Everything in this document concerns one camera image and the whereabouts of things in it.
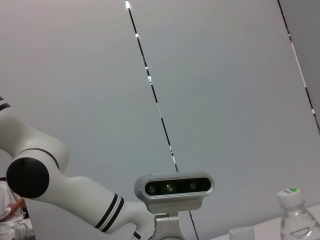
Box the person in white clothes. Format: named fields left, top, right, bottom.
left=0, top=174, right=35, bottom=240

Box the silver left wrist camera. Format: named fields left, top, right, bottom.
left=134, top=171, right=216, bottom=240

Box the clear green-label water bottle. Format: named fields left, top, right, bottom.
left=276, top=186, right=320, bottom=240

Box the pale green wavy glass plate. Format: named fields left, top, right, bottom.
left=228, top=226, right=256, bottom=240

